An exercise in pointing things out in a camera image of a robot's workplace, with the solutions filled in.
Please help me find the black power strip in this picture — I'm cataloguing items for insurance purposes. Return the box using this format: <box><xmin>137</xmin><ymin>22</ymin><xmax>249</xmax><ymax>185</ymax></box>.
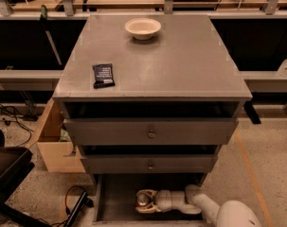
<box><xmin>63</xmin><ymin>192</ymin><xmax>94</xmax><ymax>227</ymax></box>

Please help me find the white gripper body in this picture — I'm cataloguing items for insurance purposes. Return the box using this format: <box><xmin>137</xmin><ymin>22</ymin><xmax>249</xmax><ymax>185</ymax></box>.
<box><xmin>155</xmin><ymin>190</ymin><xmax>172</xmax><ymax>212</ymax></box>

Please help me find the black floor cable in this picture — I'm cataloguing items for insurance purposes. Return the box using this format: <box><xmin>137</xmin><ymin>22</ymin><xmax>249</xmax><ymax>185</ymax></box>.
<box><xmin>0</xmin><ymin>82</ymin><xmax>35</xmax><ymax>148</ymax></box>

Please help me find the grey drawer cabinet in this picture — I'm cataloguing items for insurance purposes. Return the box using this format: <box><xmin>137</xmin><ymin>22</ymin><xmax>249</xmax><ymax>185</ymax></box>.
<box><xmin>52</xmin><ymin>14</ymin><xmax>253</xmax><ymax>187</ymax></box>

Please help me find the grey top drawer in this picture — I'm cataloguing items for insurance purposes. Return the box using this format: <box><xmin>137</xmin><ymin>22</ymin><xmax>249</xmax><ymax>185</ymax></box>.
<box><xmin>64</xmin><ymin>118</ymin><xmax>238</xmax><ymax>146</ymax></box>

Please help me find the white bowl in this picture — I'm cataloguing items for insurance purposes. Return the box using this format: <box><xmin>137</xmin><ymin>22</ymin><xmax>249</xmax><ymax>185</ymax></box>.
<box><xmin>125</xmin><ymin>18</ymin><xmax>161</xmax><ymax>40</ymax></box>

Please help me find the dark blue snack packet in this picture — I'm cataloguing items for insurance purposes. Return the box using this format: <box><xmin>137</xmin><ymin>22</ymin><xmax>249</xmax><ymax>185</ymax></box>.
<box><xmin>93</xmin><ymin>63</ymin><xmax>116</xmax><ymax>89</ymax></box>

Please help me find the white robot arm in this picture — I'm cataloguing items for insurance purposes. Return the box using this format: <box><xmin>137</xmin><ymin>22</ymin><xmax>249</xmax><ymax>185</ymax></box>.
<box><xmin>135</xmin><ymin>184</ymin><xmax>261</xmax><ymax>227</ymax></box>

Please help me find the grey middle drawer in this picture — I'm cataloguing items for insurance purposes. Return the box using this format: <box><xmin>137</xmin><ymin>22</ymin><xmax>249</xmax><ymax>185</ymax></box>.
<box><xmin>81</xmin><ymin>154</ymin><xmax>218</xmax><ymax>174</ymax></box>

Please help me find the open grey bottom drawer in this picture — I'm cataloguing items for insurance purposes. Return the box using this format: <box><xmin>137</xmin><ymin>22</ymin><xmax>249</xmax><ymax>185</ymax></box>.
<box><xmin>93</xmin><ymin>173</ymin><xmax>206</xmax><ymax>227</ymax></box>

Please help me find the orange soda can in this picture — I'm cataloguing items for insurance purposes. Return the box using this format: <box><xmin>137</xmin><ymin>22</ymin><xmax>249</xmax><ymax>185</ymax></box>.
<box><xmin>136</xmin><ymin>193</ymin><xmax>150</xmax><ymax>207</ymax></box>

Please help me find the black chair base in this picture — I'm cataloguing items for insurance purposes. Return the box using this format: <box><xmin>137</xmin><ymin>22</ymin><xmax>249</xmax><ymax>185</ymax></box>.
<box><xmin>0</xmin><ymin>130</ymin><xmax>50</xmax><ymax>227</ymax></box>

